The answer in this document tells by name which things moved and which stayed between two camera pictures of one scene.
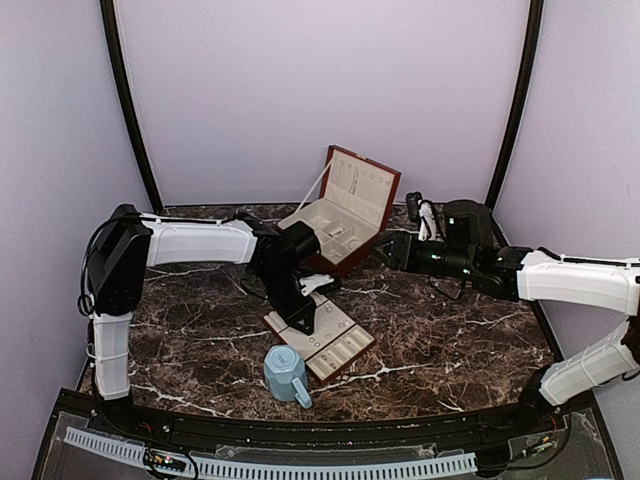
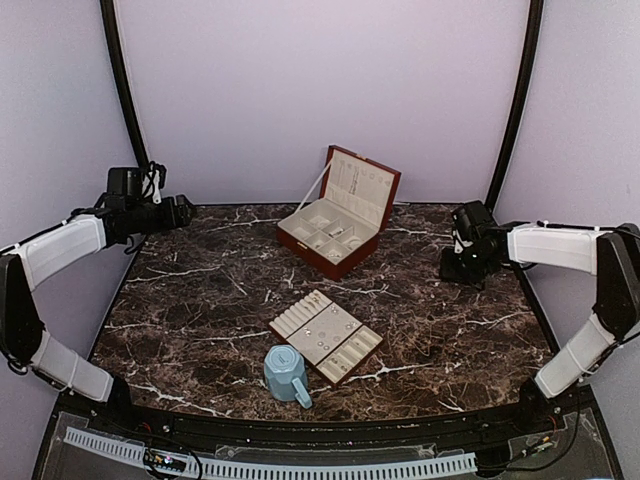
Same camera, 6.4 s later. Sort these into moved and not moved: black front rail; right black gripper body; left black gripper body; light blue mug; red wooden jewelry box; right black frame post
Moved: left black gripper body; right black gripper body
Not moved: right black frame post; red wooden jewelry box; black front rail; light blue mug
